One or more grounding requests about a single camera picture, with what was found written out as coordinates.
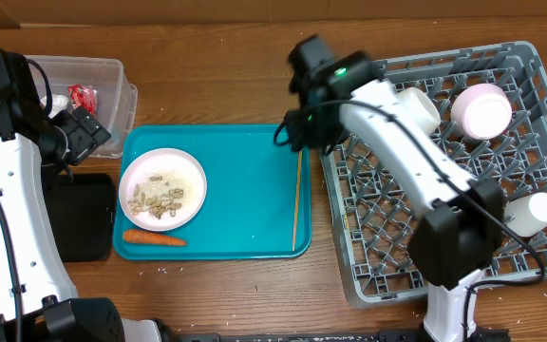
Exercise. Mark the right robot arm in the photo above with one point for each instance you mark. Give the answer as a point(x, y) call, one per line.
point(458, 216)

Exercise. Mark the black tray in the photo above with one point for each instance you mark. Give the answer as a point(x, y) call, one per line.
point(81, 211)

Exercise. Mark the small white cup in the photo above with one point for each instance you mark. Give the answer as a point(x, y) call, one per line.
point(528, 215)

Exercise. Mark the white tissue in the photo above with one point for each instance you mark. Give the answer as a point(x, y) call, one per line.
point(59, 103)

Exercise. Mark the pink plate with food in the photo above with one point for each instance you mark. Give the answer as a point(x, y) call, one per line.
point(180, 167)

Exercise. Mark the white bowl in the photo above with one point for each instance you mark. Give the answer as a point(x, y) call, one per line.
point(420, 109)
point(481, 112)

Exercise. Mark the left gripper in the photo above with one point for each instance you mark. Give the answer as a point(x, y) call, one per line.
point(85, 131)

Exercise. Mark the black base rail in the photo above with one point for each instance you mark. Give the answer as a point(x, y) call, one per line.
point(405, 335)

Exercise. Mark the grey dishwasher rack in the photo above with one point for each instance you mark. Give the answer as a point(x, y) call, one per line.
point(372, 220)

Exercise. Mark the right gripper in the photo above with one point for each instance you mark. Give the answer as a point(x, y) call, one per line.
point(306, 140)

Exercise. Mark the red snack wrapper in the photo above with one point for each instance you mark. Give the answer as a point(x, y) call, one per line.
point(84, 96)

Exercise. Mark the orange carrot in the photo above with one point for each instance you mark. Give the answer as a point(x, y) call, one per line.
point(136, 236)

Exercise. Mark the rice and peanut scraps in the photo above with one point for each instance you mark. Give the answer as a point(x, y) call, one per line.
point(157, 195)

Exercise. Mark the teal serving tray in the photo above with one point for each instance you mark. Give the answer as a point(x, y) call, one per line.
point(248, 209)

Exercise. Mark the clear plastic bin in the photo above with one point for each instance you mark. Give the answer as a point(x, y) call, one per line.
point(107, 95)

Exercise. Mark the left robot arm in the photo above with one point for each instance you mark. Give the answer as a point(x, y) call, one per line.
point(38, 301)

